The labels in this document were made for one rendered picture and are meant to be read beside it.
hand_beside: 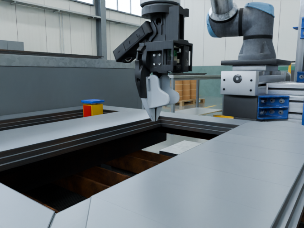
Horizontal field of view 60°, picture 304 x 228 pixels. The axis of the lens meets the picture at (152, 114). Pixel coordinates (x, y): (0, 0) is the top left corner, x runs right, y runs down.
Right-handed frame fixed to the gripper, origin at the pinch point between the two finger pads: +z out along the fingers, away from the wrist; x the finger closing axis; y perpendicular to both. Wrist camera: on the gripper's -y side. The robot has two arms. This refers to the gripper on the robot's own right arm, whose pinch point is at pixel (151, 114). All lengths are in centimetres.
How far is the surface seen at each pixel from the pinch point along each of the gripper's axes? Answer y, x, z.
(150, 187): 13.3, -17.9, 5.6
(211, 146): 11.5, 3.5, 5.6
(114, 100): -63, 53, 5
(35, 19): -852, 474, -189
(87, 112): -43.0, 19.0, 5.9
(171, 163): 10.4, -8.8, 5.6
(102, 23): -801, 735, -208
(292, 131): 21.6, 27.4, 5.6
